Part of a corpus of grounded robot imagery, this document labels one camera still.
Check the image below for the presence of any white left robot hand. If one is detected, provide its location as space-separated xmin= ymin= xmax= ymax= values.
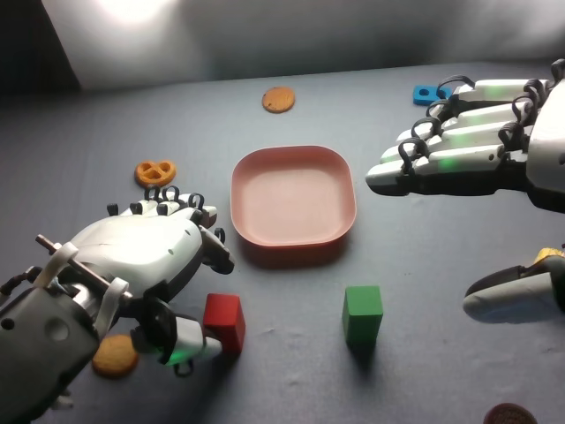
xmin=65 ymin=185 xmax=236 ymax=377

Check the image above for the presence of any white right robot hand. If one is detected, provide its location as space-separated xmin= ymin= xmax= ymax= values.
xmin=365 ymin=59 xmax=565 ymax=323

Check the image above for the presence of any red block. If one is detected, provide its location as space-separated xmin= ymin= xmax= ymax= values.
xmin=202 ymin=292 xmax=246 ymax=354

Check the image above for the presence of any green cube block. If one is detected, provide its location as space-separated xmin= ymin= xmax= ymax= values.
xmin=341 ymin=284 xmax=384 ymax=348

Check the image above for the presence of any blue two-hole block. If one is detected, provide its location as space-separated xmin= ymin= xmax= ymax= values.
xmin=412 ymin=84 xmax=454 ymax=106

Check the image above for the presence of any pink square plate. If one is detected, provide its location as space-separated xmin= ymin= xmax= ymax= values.
xmin=230 ymin=145 xmax=358 ymax=269

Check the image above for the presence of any orange pretzel toy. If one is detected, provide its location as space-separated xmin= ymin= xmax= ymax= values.
xmin=134 ymin=159 xmax=177 ymax=188

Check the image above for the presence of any tan round biscuit toy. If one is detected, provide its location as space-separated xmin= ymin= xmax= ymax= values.
xmin=91 ymin=334 xmax=139 ymax=379

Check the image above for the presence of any yellow corn toy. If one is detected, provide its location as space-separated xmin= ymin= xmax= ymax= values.
xmin=532 ymin=246 xmax=565 ymax=266

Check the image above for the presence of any orange round cookie toy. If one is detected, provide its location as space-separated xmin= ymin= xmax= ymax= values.
xmin=261 ymin=87 xmax=296 ymax=115

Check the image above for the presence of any grey table cloth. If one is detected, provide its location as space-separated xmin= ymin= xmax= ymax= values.
xmin=0 ymin=57 xmax=565 ymax=424

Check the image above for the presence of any brown chocolate sandwich cookie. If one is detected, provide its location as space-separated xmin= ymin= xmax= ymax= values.
xmin=483 ymin=402 xmax=538 ymax=424

